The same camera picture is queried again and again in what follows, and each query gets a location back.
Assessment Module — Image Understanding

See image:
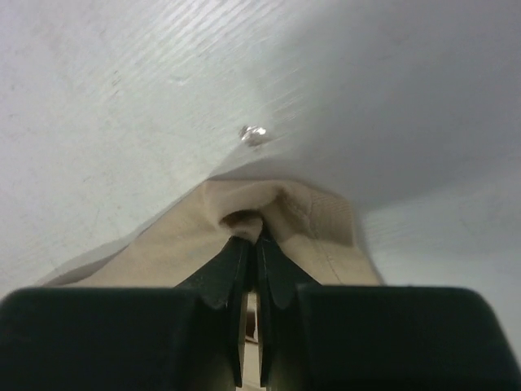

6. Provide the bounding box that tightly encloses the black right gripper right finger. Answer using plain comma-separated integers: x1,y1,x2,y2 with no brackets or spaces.
256,234,509,390

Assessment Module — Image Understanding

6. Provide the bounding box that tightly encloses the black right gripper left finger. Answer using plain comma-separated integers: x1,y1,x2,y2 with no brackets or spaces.
1,237,249,390

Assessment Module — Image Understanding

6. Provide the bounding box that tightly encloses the beige t shirt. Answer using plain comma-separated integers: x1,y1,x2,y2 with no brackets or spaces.
34,178,386,391

